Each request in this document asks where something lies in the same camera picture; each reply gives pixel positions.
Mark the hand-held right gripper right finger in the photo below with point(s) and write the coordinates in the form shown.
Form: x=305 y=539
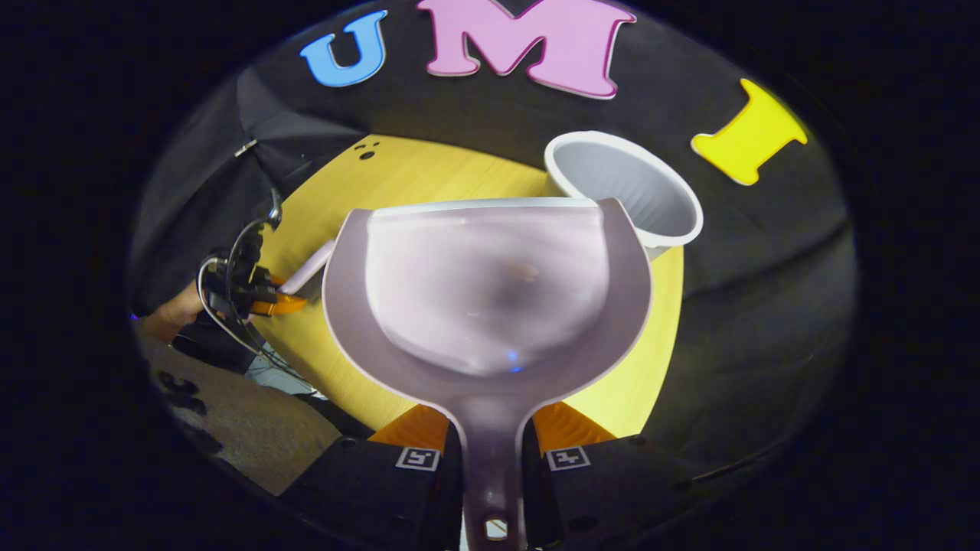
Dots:
x=605 y=497

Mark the mauve dustpan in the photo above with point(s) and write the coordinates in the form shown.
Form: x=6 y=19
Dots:
x=490 y=306

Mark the black backdrop cloth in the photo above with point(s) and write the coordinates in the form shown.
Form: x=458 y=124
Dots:
x=727 y=306

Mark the small mauve broom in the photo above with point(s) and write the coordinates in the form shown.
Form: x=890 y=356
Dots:
x=308 y=269

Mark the white ribbed garbage bin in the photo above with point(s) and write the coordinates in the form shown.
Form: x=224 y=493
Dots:
x=635 y=191

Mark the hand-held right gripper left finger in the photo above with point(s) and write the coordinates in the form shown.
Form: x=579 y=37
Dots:
x=383 y=497

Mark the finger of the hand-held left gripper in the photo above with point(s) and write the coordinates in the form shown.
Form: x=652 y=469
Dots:
x=279 y=306
x=269 y=279

